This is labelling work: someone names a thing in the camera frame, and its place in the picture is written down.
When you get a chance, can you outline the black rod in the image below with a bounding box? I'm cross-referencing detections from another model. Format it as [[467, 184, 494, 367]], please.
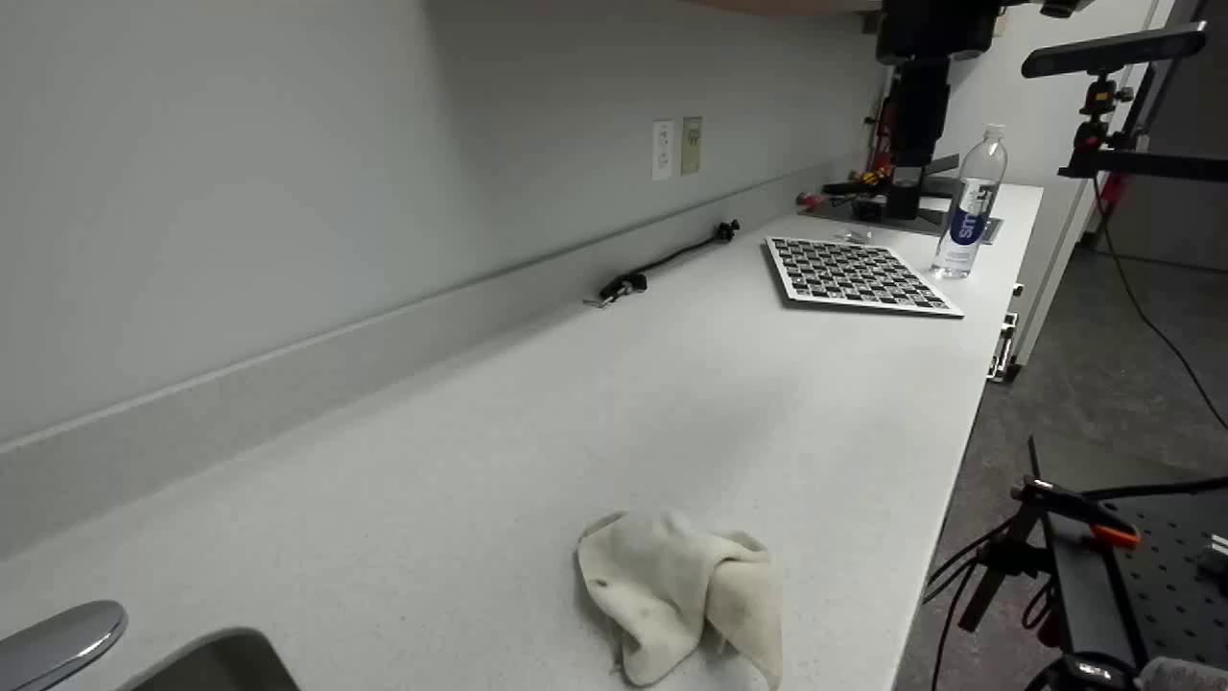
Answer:
[[596, 220, 743, 307]]

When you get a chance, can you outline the black clamp orange tip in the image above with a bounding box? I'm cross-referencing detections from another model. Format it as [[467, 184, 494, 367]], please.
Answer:
[[1015, 439, 1146, 552]]

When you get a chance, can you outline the white cloth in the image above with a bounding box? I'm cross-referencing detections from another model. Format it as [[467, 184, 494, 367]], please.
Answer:
[[572, 506, 786, 691]]

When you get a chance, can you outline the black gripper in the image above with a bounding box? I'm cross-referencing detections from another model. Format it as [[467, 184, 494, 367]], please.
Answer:
[[875, 0, 1003, 168]]

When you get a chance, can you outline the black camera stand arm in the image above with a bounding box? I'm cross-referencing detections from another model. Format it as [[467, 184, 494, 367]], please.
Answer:
[[1054, 73, 1228, 184]]

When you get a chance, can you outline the red black bar clamp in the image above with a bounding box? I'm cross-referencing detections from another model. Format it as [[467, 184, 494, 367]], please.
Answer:
[[860, 109, 897, 188]]

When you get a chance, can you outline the chrome sink faucet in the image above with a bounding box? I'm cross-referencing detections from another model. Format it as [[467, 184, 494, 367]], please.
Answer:
[[0, 594, 132, 691]]

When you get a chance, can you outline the steel sink basin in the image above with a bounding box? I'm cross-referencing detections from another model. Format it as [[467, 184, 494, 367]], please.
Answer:
[[119, 627, 303, 691]]

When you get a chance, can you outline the black perforated table plate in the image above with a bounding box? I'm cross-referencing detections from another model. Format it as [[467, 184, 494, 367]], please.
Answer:
[[1082, 479, 1228, 674]]

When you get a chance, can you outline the clear plastic water bottle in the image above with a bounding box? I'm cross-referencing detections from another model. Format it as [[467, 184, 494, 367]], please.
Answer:
[[934, 123, 1015, 285]]

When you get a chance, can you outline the beige wall plate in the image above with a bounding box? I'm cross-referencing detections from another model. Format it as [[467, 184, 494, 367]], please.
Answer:
[[677, 111, 706, 182]]

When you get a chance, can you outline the white wall outlet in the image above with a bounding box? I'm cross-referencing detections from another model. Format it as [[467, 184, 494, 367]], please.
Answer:
[[649, 119, 679, 184]]

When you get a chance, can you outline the black stereo camera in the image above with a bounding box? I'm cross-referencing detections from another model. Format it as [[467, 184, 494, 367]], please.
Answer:
[[1018, 14, 1212, 83]]

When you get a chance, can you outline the checkerboard calibration board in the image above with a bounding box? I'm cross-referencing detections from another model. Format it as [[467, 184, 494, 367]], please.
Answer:
[[761, 229, 966, 323]]

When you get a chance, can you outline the black cable bundle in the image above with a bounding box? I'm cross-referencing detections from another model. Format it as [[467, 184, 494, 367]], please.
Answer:
[[922, 516, 1049, 691]]

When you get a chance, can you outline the black floor cable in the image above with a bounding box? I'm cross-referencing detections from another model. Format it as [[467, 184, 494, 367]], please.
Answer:
[[1093, 188, 1228, 434]]

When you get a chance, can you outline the black mount post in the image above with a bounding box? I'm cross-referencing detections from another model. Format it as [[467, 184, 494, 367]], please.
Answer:
[[1039, 511, 1153, 673]]

